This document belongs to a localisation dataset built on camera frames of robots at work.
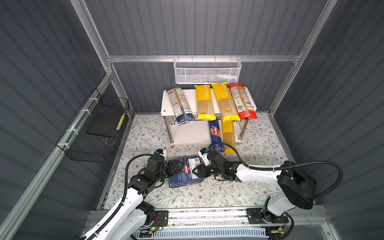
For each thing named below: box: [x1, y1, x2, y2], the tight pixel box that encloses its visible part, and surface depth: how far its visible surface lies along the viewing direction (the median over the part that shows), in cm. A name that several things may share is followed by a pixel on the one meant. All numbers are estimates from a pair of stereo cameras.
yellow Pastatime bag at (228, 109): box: [211, 82, 241, 122], surface depth 75 cm
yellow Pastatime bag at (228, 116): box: [220, 108, 241, 154], surface depth 82 cm
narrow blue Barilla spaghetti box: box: [208, 118, 224, 152], surface depth 96 cm
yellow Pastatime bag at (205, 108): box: [194, 84, 217, 121], surface depth 76 cm
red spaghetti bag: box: [228, 82, 258, 121], surface depth 76 cm
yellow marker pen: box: [116, 112, 126, 131], surface depth 81 cm
